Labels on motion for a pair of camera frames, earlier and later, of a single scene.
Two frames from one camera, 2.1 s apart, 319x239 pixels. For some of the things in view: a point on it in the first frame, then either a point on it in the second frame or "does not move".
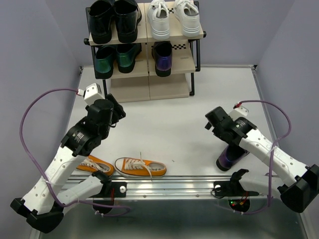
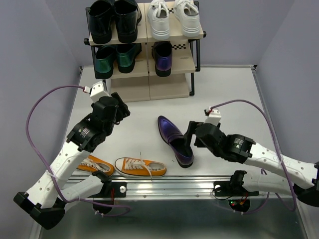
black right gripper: x=208 y=126 → x=192 y=126
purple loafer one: x=162 y=53 does not move
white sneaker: x=187 y=12 does not move
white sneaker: x=158 y=17 does not move
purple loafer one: x=232 y=155 → x=174 y=139
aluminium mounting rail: x=187 y=187 does not move
